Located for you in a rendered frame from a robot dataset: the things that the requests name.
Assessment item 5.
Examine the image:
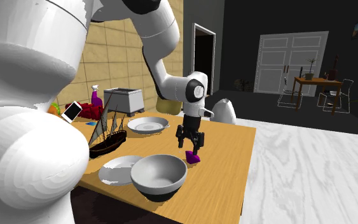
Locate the orange and green fruit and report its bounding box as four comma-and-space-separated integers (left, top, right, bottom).
47, 102, 62, 117

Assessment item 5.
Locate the white double door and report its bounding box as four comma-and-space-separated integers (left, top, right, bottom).
254, 31, 330, 97

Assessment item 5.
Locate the open dark doorway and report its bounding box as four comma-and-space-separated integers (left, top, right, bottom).
191, 22, 217, 96

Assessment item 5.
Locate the grey dish with handles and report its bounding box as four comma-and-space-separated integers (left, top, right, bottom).
126, 116, 171, 135

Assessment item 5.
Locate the wooden table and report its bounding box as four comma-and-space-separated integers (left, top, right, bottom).
69, 109, 258, 224

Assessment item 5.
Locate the grey toaster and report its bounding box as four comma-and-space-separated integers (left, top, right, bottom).
103, 87, 146, 118

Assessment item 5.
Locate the dark model sailing ship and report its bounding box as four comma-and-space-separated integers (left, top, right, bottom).
88, 90, 128, 160

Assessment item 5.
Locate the white flat plate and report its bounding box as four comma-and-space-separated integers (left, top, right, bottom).
98, 155, 144, 186

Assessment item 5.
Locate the brown dining table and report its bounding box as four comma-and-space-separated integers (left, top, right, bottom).
291, 55, 343, 116

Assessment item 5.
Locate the white wire chair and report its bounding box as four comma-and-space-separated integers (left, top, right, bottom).
277, 75, 304, 109
317, 78, 355, 115

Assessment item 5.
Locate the purple spray bottle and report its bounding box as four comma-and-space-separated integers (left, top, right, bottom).
90, 84, 104, 108

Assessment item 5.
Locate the grey bowl with black base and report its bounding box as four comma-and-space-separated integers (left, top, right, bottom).
130, 154, 188, 203

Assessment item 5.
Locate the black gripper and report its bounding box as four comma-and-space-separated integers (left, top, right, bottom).
175, 115, 205, 156

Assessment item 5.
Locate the white smartphone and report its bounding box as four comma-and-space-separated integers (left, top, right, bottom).
61, 101, 83, 124

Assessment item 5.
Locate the red lumpy object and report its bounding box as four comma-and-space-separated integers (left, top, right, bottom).
65, 102, 104, 122

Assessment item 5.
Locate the white egg-shaped object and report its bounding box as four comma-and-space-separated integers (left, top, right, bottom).
210, 97, 237, 126

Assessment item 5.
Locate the purple block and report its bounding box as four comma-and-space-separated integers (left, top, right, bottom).
185, 150, 202, 165

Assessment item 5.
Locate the olive yellow cushion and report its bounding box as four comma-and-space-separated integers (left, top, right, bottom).
155, 97, 183, 115

